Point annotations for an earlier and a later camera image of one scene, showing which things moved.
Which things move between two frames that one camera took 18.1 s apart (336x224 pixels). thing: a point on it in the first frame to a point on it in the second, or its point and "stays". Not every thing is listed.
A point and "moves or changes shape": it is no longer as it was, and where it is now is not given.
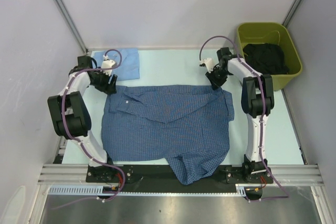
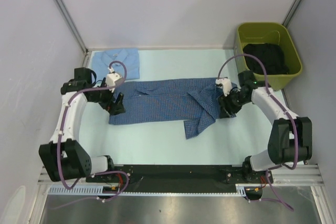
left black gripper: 109,89 to 108,105
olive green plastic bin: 249,33 stays
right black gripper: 215,83 to 226,107
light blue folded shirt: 127,61 stays
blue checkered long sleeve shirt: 186,126 moves or changes shape
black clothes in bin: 266,59 stays
